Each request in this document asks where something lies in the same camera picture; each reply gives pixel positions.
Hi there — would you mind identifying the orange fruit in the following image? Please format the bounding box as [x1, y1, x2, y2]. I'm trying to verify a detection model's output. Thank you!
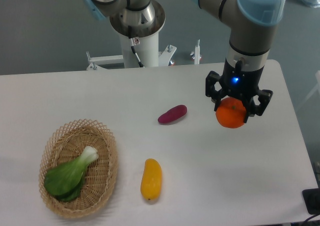
[215, 97, 247, 129]

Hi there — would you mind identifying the woven wicker basket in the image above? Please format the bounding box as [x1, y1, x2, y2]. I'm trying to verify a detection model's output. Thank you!
[39, 119, 118, 219]

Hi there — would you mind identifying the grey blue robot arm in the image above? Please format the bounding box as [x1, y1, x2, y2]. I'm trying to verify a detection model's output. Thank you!
[83, 0, 286, 123]

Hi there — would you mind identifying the black device at edge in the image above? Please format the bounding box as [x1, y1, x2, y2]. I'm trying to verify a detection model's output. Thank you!
[302, 188, 320, 215]

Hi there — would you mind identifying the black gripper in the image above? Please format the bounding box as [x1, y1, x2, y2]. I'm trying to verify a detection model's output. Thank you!
[205, 60, 273, 123]

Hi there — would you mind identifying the white stand leg with caster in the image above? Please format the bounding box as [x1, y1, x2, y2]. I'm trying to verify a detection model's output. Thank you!
[190, 39, 202, 65]

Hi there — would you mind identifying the green bok choy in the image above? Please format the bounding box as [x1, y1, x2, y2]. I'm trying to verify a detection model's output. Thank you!
[44, 146, 99, 202]

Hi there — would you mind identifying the yellow mango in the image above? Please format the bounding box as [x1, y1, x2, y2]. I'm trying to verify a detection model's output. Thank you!
[140, 158, 163, 201]

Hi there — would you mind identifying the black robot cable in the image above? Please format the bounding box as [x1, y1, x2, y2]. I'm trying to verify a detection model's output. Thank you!
[127, 25, 145, 68]

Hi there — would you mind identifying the white frame at right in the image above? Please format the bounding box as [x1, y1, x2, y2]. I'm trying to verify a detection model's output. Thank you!
[295, 70, 320, 112]

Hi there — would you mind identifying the purple sweet potato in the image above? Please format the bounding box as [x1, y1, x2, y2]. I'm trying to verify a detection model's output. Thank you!
[157, 104, 188, 124]

